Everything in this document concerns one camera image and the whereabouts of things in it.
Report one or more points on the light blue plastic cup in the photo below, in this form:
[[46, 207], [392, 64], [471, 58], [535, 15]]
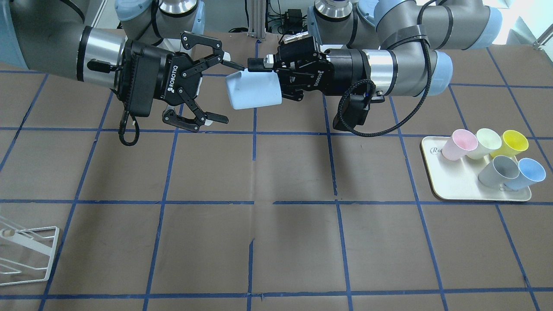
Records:
[[253, 89]]

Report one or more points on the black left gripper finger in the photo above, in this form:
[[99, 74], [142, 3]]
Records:
[[261, 64]]

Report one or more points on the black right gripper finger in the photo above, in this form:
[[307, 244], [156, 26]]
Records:
[[210, 118], [233, 62]]

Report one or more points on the yellow plastic cup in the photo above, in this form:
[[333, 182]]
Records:
[[513, 143]]

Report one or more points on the grey plastic cup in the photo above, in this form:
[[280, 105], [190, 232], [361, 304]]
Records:
[[500, 170]]

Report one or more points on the pink plastic cup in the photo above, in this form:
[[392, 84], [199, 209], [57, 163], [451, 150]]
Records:
[[460, 143]]

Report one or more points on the aluminium frame post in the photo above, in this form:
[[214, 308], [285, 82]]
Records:
[[257, 18]]

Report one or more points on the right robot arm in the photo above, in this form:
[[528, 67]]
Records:
[[52, 36]]

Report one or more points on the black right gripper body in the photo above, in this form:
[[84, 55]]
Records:
[[165, 69]]

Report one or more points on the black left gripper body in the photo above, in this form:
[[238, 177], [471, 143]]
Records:
[[343, 71]]

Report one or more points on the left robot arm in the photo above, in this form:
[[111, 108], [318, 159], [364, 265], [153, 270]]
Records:
[[394, 43]]

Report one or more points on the white wire cup rack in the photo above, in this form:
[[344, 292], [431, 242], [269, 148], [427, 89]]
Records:
[[27, 254]]

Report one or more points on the pale green plastic cup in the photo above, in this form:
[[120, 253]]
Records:
[[488, 141]]

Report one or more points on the cream white serving tray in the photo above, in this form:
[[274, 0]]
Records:
[[458, 180]]

